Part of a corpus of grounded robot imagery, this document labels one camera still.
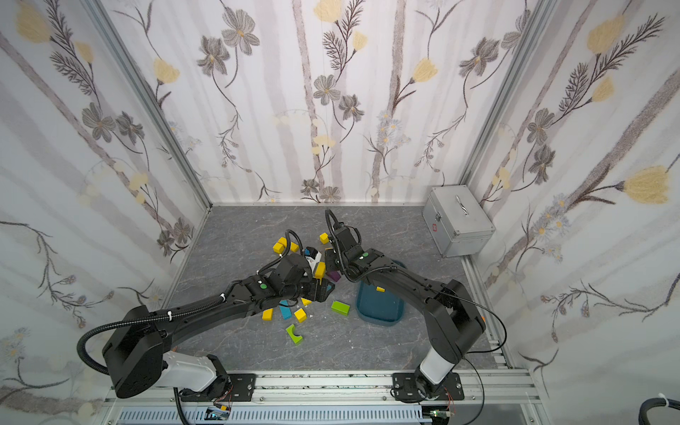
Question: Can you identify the short yellow rectangular block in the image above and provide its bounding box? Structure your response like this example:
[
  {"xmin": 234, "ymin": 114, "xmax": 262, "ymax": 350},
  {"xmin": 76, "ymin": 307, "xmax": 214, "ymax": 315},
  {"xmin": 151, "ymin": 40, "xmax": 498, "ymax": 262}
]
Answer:
[{"xmin": 313, "ymin": 261, "xmax": 326, "ymax": 280}]

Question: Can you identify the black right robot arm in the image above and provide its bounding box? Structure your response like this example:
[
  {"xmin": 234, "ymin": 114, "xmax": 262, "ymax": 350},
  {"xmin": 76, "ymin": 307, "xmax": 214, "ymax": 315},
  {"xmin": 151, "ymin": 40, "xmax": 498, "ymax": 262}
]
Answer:
[{"xmin": 329, "ymin": 223, "xmax": 486, "ymax": 387}]

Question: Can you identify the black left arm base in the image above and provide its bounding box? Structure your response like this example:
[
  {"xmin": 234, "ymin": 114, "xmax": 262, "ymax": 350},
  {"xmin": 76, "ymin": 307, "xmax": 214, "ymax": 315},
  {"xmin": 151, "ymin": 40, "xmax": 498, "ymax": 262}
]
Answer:
[{"xmin": 177, "ymin": 354, "xmax": 257, "ymax": 403}]

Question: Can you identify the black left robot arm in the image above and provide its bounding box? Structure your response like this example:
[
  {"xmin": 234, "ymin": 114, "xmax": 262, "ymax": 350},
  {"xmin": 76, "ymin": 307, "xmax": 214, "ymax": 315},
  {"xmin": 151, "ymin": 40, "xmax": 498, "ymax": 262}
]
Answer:
[{"xmin": 102, "ymin": 254, "xmax": 335, "ymax": 402}]

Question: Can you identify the purple triangular block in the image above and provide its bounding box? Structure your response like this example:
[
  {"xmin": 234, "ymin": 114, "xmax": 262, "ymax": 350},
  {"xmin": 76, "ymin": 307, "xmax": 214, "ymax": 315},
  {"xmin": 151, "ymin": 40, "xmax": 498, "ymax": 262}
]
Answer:
[{"xmin": 326, "ymin": 271, "xmax": 341, "ymax": 283}]

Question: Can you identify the small yellow block front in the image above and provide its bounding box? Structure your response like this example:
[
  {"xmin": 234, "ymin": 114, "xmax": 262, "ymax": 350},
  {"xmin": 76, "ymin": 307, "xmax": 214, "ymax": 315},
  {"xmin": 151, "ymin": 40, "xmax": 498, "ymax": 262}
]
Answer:
[{"xmin": 294, "ymin": 308, "xmax": 307, "ymax": 323}]

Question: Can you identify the green rectangular block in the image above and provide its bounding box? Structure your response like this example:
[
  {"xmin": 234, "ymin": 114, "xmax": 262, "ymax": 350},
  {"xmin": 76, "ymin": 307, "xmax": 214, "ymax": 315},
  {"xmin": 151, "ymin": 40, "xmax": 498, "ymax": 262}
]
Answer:
[{"xmin": 331, "ymin": 301, "xmax": 351, "ymax": 316}]

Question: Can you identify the large teal flat block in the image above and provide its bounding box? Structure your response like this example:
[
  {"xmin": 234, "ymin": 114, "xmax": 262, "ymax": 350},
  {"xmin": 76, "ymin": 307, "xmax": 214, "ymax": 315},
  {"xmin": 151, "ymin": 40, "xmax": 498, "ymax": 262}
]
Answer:
[{"xmin": 279, "ymin": 301, "xmax": 292, "ymax": 320}]

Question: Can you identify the green arch block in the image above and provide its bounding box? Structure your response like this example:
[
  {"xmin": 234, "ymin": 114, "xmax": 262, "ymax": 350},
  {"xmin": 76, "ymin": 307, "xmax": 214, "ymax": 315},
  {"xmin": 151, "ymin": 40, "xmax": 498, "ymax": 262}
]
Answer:
[{"xmin": 286, "ymin": 324, "xmax": 304, "ymax": 345}]

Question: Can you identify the teal plastic bin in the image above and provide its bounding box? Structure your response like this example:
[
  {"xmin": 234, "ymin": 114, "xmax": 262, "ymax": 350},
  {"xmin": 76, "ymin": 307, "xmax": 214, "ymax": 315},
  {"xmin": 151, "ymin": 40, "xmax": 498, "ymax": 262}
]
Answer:
[{"xmin": 356, "ymin": 274, "xmax": 405, "ymax": 327}]

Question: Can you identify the silver aluminium first aid case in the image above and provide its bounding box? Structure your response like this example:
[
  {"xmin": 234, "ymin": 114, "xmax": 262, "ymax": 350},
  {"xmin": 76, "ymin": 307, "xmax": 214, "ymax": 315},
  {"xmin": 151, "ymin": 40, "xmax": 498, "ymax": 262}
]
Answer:
[{"xmin": 423, "ymin": 185, "xmax": 495, "ymax": 258}]

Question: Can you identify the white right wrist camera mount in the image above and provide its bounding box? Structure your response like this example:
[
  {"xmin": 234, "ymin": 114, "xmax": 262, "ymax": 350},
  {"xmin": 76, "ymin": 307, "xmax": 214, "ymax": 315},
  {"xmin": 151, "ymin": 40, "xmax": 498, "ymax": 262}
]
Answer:
[{"xmin": 305, "ymin": 251, "xmax": 323, "ymax": 272}]

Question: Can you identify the white cable tray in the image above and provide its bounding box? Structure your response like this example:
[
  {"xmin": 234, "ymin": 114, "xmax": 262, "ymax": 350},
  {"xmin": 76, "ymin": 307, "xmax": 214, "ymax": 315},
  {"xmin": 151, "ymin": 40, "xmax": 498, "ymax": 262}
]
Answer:
[{"xmin": 116, "ymin": 406, "xmax": 434, "ymax": 425}]

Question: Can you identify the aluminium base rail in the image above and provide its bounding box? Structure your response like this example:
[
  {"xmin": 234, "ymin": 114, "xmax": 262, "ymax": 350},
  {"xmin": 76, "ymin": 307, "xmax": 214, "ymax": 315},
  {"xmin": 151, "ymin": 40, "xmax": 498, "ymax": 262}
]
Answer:
[{"xmin": 97, "ymin": 369, "xmax": 551, "ymax": 424}]

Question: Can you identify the black corrugated cable conduit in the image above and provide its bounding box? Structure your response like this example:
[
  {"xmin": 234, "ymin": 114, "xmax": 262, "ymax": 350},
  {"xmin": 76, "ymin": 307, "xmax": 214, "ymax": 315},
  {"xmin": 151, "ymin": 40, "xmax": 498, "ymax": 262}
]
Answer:
[{"xmin": 75, "ymin": 294, "xmax": 227, "ymax": 376}]

